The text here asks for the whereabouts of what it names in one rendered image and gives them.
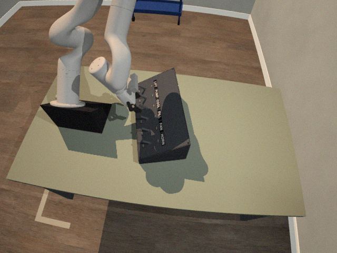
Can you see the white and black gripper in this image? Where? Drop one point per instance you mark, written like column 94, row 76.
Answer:
column 127, row 97

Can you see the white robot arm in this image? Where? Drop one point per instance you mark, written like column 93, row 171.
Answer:
column 66, row 32

